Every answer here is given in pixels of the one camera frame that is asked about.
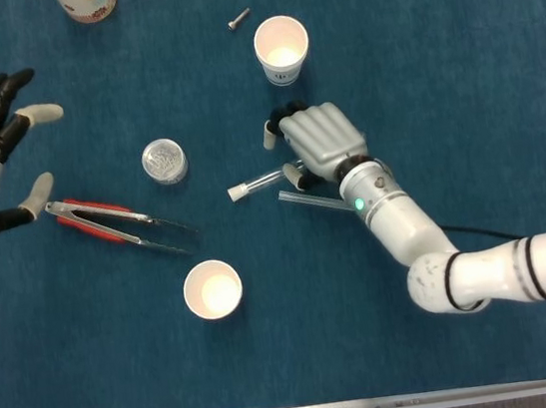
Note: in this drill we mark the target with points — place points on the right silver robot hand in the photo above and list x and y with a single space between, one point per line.
324 134

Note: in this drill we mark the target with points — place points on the small metal bolt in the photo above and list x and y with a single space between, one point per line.
238 20

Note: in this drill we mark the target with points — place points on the clear glass test tube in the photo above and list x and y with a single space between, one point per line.
262 181

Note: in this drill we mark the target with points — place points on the teal table cloth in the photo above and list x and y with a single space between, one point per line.
323 358

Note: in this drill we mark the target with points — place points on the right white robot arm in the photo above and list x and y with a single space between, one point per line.
407 226

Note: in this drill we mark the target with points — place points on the white paper cup blue print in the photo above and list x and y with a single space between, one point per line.
281 47
212 292

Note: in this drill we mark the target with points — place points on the clear plastic jar of screws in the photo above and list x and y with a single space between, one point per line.
164 160

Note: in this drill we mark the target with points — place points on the white round plastic cap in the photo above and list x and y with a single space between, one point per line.
236 192

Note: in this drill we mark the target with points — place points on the clear tube on table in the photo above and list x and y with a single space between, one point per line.
313 201

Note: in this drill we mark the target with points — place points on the white red printed thermos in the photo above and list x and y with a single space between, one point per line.
85 2

